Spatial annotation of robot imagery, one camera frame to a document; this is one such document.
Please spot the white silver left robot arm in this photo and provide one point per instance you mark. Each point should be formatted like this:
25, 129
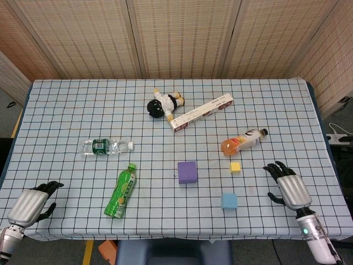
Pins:
9, 243

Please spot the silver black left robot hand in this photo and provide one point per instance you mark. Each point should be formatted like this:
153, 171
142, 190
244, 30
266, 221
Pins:
26, 205

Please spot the green tea bottle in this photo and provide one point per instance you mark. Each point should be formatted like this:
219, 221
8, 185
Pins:
122, 190

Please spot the clear water bottle green label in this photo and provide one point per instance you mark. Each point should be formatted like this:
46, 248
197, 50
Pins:
100, 147

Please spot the black device by screen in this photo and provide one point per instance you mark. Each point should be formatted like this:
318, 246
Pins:
347, 100

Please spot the light blue checked tablecloth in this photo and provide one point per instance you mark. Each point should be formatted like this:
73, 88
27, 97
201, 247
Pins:
69, 110

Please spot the white power strip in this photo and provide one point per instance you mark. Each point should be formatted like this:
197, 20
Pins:
336, 138

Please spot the long white baking paper box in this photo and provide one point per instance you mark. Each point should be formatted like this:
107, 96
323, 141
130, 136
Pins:
201, 111

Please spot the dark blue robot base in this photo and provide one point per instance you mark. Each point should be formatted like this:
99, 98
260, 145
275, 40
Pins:
173, 252

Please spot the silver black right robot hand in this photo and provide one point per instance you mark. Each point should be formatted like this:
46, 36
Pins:
293, 190

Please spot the blue cube block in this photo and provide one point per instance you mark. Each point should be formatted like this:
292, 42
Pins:
229, 201

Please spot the orange juice bottle white label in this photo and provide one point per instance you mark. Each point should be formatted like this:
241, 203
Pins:
242, 140

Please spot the bamboo folding screen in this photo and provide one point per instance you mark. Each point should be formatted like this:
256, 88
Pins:
179, 41

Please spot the large purple foam cube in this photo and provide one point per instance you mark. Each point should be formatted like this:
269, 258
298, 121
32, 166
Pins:
187, 172

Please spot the orange block on floor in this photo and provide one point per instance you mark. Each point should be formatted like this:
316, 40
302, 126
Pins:
107, 249

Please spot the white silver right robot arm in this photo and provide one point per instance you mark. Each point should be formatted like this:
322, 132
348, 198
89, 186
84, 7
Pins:
317, 240

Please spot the small yellow foam cube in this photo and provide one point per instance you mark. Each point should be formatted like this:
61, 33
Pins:
235, 167

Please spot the small black floor object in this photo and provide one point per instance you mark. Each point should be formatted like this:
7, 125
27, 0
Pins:
11, 104

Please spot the black white plush doll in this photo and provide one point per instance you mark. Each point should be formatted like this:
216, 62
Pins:
165, 103

